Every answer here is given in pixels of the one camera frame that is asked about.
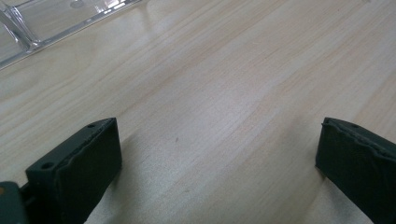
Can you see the clear acrylic book rack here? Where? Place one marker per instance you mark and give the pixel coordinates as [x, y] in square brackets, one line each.
[30, 43]

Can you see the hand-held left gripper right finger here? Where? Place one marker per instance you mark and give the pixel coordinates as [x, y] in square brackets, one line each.
[358, 168]

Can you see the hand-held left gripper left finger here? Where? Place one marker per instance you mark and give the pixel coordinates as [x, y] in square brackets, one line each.
[77, 174]

